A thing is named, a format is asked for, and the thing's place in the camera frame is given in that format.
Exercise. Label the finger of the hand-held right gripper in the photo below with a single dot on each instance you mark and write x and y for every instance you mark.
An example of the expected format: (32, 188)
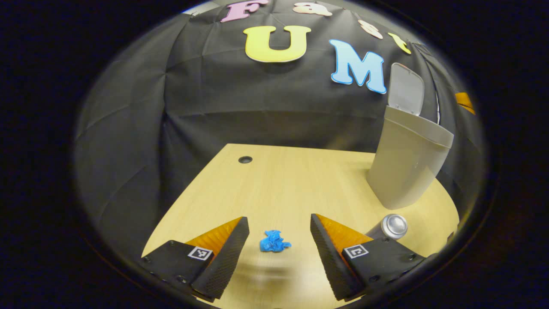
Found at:
(465, 103)

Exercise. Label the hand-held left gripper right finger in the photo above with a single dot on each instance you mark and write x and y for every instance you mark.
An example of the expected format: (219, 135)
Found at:
(332, 262)

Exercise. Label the white desktop garbage bin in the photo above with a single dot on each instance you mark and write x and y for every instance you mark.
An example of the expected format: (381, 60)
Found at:
(407, 159)

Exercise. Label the wooden desktop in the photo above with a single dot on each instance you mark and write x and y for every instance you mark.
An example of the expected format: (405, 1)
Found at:
(279, 189)

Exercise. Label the black backdrop cloth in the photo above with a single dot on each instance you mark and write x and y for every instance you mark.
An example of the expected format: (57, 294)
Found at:
(214, 98)

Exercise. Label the silver pop can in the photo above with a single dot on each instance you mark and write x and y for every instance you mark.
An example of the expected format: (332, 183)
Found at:
(392, 226)

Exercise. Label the blue paper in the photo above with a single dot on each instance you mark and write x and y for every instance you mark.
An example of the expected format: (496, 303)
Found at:
(273, 242)

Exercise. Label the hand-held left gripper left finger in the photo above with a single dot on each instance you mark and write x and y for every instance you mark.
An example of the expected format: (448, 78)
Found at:
(225, 257)

